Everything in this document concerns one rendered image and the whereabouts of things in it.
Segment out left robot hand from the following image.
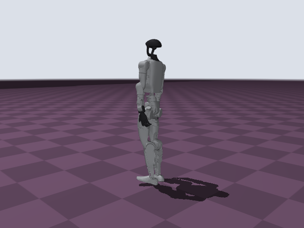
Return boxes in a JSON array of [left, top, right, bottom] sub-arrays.
[[138, 106, 151, 127]]

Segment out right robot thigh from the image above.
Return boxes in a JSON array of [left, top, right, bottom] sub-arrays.
[[148, 108, 162, 150]]

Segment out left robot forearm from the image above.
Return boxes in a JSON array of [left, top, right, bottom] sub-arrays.
[[136, 83, 145, 112]]

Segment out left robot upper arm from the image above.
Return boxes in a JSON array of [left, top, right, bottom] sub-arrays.
[[138, 61, 150, 90]]

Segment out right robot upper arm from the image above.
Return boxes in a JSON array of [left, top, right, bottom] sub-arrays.
[[161, 64, 166, 90]]

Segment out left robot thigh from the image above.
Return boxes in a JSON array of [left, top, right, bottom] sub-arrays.
[[137, 106, 156, 150]]

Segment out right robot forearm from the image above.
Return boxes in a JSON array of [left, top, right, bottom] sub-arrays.
[[155, 89, 163, 102]]

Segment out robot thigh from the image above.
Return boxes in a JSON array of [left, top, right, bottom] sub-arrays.
[[137, 106, 156, 150], [148, 108, 162, 150]]

